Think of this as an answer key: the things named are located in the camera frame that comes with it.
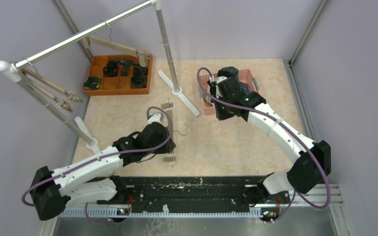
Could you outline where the beige hanger of navy underwear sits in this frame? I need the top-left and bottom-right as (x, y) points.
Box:
(161, 98), (190, 167)

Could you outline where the navy white striped underwear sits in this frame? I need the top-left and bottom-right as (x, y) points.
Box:
(218, 66), (250, 94)

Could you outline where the beige hanger of black underwear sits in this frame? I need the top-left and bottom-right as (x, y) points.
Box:
(81, 21), (151, 67)

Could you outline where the beige hanger of striped underwear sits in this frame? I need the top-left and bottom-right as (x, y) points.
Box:
(23, 76), (73, 113)

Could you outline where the beige clip hanger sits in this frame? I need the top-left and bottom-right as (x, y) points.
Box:
(21, 68), (84, 102)

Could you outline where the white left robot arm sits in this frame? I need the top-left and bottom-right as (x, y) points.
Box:
(26, 122), (176, 221)

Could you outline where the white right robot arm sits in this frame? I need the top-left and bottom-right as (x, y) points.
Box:
(207, 70), (331, 203)

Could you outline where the pink plastic basket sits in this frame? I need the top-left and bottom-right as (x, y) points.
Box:
(197, 67), (266, 116)

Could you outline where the orange wooden tray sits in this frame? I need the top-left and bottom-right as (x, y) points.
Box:
(83, 55), (153, 96)

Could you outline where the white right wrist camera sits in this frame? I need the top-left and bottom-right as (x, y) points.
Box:
(208, 76), (229, 98)

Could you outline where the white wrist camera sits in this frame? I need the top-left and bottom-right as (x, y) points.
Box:
(208, 76), (229, 98)
(147, 113), (165, 126)

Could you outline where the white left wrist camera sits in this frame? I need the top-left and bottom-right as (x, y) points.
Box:
(147, 113), (165, 126)

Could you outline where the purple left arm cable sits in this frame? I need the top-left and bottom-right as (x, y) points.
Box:
(21, 106), (174, 225)

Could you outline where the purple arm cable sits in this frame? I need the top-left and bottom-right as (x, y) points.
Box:
(21, 106), (174, 225)
(196, 67), (331, 224)

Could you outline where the aluminium frame rail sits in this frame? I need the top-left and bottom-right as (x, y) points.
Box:
(66, 184), (344, 208)

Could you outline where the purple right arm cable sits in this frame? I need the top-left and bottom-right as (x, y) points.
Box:
(196, 67), (331, 224)

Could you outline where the silver clothes rack rail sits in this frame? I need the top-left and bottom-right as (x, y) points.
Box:
(0, 0), (200, 154)

